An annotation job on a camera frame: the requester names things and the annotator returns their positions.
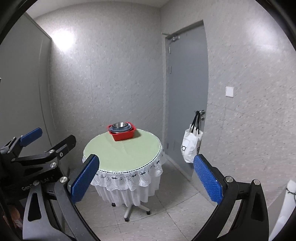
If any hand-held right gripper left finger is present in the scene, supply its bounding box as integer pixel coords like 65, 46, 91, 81
22, 153, 100, 241

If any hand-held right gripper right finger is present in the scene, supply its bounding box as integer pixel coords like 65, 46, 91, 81
193, 154, 270, 241

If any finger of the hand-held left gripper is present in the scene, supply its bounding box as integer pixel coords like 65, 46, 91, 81
0, 127, 43, 160
11, 135, 77, 164

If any red plastic basin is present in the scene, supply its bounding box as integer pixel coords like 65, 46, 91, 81
107, 121, 137, 141

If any white tote bag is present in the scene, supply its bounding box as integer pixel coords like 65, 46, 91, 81
181, 111, 204, 164

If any round table, green lace cloth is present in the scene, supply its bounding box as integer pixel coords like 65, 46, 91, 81
82, 130, 165, 207

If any green round table mat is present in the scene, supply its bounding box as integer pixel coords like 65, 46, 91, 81
83, 128, 162, 173

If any white table base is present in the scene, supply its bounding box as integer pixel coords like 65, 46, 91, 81
111, 202, 151, 222

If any grey partition panel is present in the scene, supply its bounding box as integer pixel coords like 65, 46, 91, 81
0, 12, 53, 163

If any white board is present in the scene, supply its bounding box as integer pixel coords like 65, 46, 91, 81
268, 179, 296, 241

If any grey door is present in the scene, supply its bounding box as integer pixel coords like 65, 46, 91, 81
164, 20, 210, 181

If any metal door closer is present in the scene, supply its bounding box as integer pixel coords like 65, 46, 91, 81
162, 32, 180, 42

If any black cable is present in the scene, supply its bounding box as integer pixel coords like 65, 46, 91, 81
285, 187, 296, 202

